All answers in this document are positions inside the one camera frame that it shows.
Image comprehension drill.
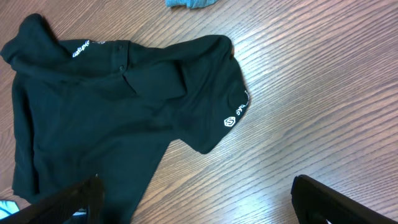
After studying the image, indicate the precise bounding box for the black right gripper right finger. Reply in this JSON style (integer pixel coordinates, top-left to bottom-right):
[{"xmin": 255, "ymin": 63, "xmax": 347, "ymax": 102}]
[{"xmin": 290, "ymin": 175, "xmax": 395, "ymax": 224}]

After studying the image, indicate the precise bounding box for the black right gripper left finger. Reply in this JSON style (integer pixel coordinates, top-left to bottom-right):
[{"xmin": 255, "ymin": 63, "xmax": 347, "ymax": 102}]
[{"xmin": 1, "ymin": 176, "xmax": 104, "ymax": 224}]

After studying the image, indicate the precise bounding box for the black polo shirt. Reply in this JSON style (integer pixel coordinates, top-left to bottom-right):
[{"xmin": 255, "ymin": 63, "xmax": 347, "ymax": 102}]
[{"xmin": 1, "ymin": 14, "xmax": 249, "ymax": 223}]

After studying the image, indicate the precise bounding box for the light blue t-shirt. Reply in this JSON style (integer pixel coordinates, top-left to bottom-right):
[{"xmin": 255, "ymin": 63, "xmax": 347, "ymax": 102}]
[{"xmin": 0, "ymin": 200, "xmax": 20, "ymax": 220}]

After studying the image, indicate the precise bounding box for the grey-blue folded garment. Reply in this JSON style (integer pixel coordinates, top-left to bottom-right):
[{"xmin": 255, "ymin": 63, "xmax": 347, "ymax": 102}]
[{"xmin": 165, "ymin": 0, "xmax": 218, "ymax": 9}]

